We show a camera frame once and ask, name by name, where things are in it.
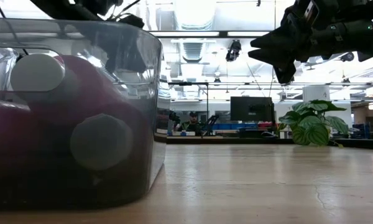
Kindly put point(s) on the green potted plant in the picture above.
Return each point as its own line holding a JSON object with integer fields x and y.
{"x": 311, "y": 124}

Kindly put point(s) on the black monitor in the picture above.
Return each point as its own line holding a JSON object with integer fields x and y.
{"x": 251, "y": 109}

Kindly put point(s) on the blue storage bins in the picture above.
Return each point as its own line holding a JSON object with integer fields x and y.
{"x": 233, "y": 126}

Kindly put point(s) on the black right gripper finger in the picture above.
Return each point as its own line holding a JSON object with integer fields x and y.
{"x": 276, "y": 57}
{"x": 276, "y": 41}

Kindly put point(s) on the black aluminium table frame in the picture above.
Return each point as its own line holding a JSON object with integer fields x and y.
{"x": 236, "y": 141}

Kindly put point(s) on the pink paint bottle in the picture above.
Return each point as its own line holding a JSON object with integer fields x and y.
{"x": 37, "y": 73}

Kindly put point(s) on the person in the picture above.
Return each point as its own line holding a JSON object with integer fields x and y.
{"x": 193, "y": 123}

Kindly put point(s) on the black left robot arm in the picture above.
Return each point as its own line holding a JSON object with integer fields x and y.
{"x": 74, "y": 7}

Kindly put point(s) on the grey translucent plastic bin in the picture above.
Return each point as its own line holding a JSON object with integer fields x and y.
{"x": 136, "y": 40}

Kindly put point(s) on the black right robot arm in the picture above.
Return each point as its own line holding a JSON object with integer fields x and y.
{"x": 366, "y": 34}

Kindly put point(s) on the black ceiling-mounted camera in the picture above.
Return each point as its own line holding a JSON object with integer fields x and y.
{"x": 233, "y": 49}

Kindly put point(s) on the red paint bottle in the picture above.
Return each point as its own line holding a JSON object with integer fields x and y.
{"x": 101, "y": 141}

